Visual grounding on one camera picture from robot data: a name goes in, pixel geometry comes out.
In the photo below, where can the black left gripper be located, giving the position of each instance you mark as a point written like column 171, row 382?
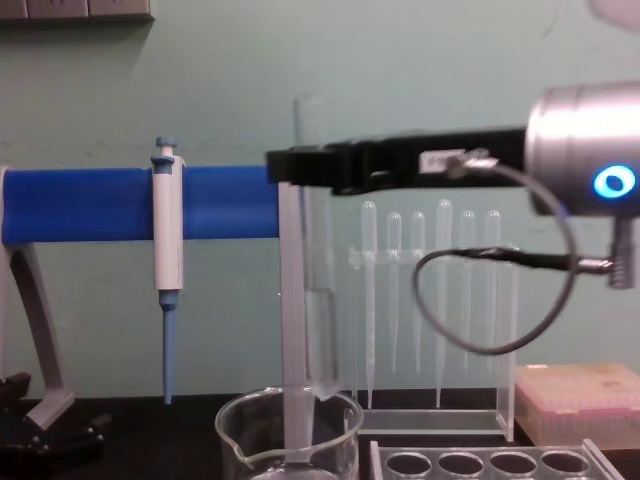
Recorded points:
column 12, row 400

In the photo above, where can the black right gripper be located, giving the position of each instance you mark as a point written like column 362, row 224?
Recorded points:
column 450, row 150

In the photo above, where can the clear glass tube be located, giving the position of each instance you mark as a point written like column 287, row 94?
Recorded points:
column 320, row 280

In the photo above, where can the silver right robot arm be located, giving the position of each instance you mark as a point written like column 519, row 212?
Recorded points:
column 575, row 145

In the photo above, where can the clear plastic transfer pipette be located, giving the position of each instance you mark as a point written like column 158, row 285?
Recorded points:
column 394, row 300
column 493, row 230
column 418, row 235
column 442, row 225
column 369, row 300

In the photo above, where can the white and blue micropipette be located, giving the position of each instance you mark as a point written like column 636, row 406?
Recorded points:
column 168, row 225

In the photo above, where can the clear glass beaker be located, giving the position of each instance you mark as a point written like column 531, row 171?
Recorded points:
column 260, row 430

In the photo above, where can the blue and grey pipette stand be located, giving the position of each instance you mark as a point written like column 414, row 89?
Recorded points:
column 90, row 205

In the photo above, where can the clear acrylic pipette rack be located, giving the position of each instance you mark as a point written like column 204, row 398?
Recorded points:
column 505, row 390

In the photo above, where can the clear test tube rack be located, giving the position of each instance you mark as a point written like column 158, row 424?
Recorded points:
column 480, row 462

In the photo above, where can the pink pipette tip box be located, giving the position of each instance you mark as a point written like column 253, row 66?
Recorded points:
column 580, row 405

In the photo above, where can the grey wall socket strip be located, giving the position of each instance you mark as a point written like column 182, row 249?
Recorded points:
column 75, row 9

